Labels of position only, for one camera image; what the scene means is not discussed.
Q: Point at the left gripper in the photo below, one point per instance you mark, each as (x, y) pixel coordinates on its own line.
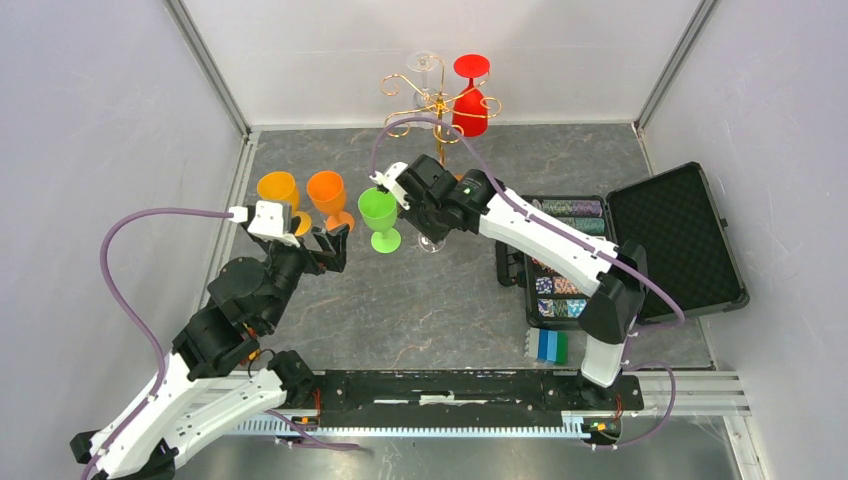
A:
(319, 259)

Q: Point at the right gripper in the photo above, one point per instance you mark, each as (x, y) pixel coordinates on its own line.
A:
(410, 215)

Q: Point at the clear flute glass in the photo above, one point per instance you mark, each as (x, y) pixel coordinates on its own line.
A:
(428, 245)

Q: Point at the green wine glass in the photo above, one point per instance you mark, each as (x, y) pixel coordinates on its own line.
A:
(379, 211)

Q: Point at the orange wine glass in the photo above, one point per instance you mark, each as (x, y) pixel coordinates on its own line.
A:
(326, 190)

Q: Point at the yellow wine glass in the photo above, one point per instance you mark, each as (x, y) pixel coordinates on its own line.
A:
(281, 186)

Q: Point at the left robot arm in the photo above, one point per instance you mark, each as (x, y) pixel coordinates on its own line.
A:
(202, 395)

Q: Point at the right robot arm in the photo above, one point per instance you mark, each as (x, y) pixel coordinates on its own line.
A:
(611, 276)

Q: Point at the red wine glass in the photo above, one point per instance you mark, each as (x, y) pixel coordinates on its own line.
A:
(470, 109)

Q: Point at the clear glass back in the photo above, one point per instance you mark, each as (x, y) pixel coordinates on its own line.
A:
(427, 77)

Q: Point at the blue green brick stack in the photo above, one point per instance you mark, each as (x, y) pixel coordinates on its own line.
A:
(547, 346)

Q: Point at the black poker chip case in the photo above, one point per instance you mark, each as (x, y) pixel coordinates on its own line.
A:
(672, 215)

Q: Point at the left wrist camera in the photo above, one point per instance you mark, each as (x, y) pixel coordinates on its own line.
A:
(267, 221)

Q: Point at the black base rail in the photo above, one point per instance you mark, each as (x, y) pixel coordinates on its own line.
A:
(460, 398)

